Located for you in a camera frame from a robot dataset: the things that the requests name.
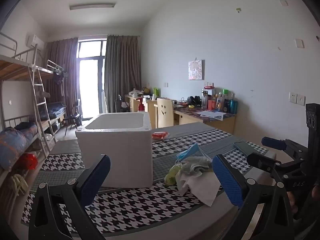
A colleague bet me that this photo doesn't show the dark hanging clothes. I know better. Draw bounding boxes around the dark hanging clothes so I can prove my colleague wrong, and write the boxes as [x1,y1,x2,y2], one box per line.
[52,71,68,85]

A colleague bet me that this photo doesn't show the beige cloth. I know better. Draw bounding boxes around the beige cloth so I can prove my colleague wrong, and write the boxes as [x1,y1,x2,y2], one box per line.
[10,174,29,195]

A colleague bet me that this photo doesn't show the metal bunk bed with ladder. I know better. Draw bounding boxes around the metal bunk bed with ladder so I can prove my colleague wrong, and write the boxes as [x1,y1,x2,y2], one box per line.
[0,32,58,205]

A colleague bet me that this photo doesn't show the black smartphone with blue case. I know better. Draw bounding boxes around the black smartphone with blue case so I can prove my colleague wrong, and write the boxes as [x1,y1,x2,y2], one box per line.
[233,141,269,159]

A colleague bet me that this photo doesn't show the dark blue folded bedding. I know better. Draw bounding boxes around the dark blue folded bedding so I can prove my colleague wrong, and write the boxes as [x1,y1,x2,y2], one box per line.
[37,101,67,120]

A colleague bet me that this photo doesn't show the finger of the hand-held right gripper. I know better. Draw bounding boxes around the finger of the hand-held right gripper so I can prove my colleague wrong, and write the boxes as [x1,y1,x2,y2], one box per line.
[261,137,307,155]
[247,152,288,178]

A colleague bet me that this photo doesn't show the wooden chair with smiley face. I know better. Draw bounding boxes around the wooden chair with smiley face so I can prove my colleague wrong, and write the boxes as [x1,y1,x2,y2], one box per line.
[154,98,175,128]

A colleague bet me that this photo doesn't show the cartoon wall picture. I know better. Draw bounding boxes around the cartoon wall picture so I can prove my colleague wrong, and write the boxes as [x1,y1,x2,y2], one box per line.
[188,59,205,80]

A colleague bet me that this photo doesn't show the ceiling light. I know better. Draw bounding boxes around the ceiling light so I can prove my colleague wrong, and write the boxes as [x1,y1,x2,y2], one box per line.
[69,2,116,11]

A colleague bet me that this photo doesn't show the red plastic bag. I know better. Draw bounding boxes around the red plastic bag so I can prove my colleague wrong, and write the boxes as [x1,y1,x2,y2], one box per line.
[19,153,38,172]

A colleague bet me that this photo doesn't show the blue face mask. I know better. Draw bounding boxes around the blue face mask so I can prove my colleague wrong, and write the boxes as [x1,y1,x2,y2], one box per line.
[176,142,213,163]

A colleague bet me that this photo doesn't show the grey cloth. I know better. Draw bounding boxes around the grey cloth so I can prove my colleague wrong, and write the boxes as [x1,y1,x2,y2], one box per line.
[179,156,213,178]

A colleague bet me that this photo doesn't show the black headphones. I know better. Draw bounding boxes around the black headphones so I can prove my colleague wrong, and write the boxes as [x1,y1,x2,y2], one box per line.
[187,96,202,107]

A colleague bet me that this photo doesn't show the dark folded frame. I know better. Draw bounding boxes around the dark folded frame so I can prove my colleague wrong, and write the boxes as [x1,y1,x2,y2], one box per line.
[115,94,130,113]

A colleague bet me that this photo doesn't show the white papers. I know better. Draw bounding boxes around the white papers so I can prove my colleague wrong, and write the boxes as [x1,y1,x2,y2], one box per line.
[197,110,225,120]

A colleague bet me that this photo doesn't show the black folding chair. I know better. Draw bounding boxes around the black folding chair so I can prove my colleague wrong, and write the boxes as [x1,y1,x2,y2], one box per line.
[62,99,82,130]

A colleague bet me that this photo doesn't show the white air conditioner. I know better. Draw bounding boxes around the white air conditioner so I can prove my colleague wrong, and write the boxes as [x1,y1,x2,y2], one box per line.
[27,34,45,48]

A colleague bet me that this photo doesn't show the blue plaid quilt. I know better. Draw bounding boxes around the blue plaid quilt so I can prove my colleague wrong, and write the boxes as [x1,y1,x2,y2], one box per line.
[0,122,38,170]

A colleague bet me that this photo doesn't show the person's right hand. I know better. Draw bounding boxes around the person's right hand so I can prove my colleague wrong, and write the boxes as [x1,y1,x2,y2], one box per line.
[287,192,296,212]

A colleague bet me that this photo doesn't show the cluster of toiletry bottles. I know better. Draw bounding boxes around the cluster of toiletry bottles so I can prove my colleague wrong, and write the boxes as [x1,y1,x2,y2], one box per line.
[201,86,239,114]

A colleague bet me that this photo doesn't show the white tissue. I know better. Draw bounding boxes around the white tissue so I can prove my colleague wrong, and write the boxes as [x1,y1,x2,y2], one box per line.
[176,171,222,207]

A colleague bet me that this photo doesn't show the green plastic bag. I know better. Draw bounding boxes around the green plastic bag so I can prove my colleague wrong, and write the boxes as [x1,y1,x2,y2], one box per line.
[164,164,183,186]

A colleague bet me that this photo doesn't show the glass balcony door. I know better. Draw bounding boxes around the glass balcony door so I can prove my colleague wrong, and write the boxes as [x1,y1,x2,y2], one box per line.
[77,40,107,118]

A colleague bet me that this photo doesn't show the houndstooth tablecloth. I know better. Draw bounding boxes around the houndstooth tablecloth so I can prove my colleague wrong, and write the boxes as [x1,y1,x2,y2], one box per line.
[21,122,278,233]

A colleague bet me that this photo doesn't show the white foam box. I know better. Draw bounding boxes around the white foam box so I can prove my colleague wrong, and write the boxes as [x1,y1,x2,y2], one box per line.
[75,112,153,188]

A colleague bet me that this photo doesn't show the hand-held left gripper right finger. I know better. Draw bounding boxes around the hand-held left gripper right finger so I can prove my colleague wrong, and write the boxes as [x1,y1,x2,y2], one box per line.
[212,154,294,240]

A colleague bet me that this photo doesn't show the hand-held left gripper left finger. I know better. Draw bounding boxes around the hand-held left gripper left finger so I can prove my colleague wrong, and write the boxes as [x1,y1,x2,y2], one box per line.
[29,154,111,240]

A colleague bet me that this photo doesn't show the wooden desk with patterned cover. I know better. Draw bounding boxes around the wooden desk with patterned cover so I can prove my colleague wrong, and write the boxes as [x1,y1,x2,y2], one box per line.
[174,105,237,134]

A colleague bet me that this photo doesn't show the wooden desk with drawers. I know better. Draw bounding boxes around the wooden desk with drawers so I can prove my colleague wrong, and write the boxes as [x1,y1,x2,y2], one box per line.
[124,94,180,128]

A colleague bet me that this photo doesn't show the red snack wrapper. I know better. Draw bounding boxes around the red snack wrapper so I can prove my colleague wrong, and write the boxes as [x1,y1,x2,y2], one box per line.
[152,131,170,140]

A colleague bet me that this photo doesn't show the brown curtain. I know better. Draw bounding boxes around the brown curtain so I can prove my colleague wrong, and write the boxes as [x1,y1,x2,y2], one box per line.
[104,35,142,114]
[46,37,79,120]

